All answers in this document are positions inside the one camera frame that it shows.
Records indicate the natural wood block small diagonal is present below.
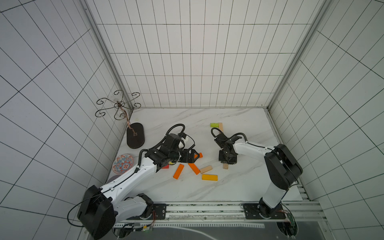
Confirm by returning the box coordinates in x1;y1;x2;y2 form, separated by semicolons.
200;166;213;174

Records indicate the green block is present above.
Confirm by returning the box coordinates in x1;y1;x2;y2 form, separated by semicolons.
210;123;220;128

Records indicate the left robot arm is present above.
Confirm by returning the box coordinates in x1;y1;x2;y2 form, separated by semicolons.
77;133;200;240

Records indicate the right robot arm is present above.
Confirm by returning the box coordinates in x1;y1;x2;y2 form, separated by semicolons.
211;128;303;219

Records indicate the orange block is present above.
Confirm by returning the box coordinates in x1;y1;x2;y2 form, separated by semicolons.
194;153;203;159
173;164;185;180
188;163;201;175

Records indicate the orange block lower middle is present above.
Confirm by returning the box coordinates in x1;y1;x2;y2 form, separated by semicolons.
188;163;201;175

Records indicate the orange block lower left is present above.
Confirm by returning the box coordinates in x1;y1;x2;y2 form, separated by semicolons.
173;164;185;180

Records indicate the yellow block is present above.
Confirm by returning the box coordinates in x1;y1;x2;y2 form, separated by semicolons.
202;174;218;182

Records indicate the patterned round plate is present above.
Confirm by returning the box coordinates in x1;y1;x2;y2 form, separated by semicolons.
112;154;134;175

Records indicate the black wire ornament stand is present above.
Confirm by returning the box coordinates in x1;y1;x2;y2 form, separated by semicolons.
95;90;145;149

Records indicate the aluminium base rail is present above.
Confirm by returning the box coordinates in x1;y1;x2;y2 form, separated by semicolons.
119;201;326;224

